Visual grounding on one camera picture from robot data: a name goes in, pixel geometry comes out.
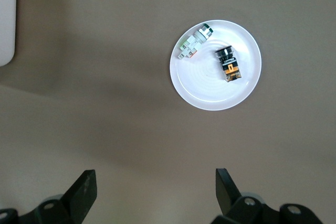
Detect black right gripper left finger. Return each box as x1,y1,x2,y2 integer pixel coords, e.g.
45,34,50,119
0,170,97,224

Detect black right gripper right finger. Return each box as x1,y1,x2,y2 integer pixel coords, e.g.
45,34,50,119
214,168,322,224

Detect orange black push-button switch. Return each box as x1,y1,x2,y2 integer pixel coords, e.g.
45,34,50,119
214,46,242,83

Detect pale pink round plate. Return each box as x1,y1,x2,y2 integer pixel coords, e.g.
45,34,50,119
169,19,263,111

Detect pale pink lidded storage box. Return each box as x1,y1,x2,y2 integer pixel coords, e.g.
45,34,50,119
0,0,17,67

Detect white green push-button switch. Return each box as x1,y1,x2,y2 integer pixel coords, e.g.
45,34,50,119
177,24,214,60

